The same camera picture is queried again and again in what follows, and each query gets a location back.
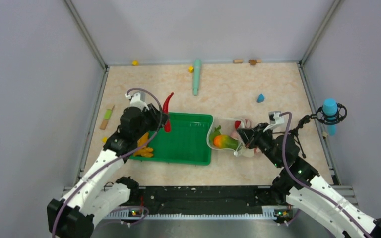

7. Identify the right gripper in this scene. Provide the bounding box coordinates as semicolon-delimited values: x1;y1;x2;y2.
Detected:
236;122;283;168

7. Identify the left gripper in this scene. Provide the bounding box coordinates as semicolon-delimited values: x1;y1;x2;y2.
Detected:
134;103;170;139

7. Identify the red tomato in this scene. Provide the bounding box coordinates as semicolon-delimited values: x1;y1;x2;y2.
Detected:
234;120;242;130

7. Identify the clear dotted zip bag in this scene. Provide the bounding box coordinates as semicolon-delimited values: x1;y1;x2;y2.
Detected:
206;117;260;158

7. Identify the orange green mango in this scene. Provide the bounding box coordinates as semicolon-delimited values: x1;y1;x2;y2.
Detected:
213;134;240;150

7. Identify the red chili pepper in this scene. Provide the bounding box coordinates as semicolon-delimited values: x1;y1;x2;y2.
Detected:
162;92;174;133

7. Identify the purple white onion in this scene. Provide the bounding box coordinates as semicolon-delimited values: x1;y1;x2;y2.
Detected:
230;131;240;140

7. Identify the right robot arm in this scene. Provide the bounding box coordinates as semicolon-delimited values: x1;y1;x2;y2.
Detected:
237;123;381;238

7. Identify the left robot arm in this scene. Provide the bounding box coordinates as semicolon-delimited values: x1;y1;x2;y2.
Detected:
47;104;169;238

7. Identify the wooden green block stick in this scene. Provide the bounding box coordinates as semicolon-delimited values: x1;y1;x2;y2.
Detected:
99;104;115;130

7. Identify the blue plastic piece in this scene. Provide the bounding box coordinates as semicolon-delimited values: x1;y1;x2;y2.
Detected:
256;94;265;103

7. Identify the green plastic tray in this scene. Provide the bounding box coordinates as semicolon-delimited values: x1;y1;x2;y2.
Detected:
130;112;214;166

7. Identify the mint green marker pen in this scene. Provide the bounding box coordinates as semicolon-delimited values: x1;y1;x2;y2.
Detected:
192;59;202;96

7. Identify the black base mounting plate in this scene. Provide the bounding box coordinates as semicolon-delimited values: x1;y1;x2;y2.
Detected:
123;186;291;215

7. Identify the blue microphone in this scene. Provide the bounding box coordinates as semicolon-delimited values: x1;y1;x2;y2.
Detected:
322;98;338;136

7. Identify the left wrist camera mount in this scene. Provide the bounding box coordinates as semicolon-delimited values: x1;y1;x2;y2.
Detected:
125;91;149;111

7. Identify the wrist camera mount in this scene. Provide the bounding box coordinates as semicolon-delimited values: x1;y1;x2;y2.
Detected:
263;111;285;132
125;91;149;111

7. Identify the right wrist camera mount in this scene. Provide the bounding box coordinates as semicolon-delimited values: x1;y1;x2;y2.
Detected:
263;111;285;132

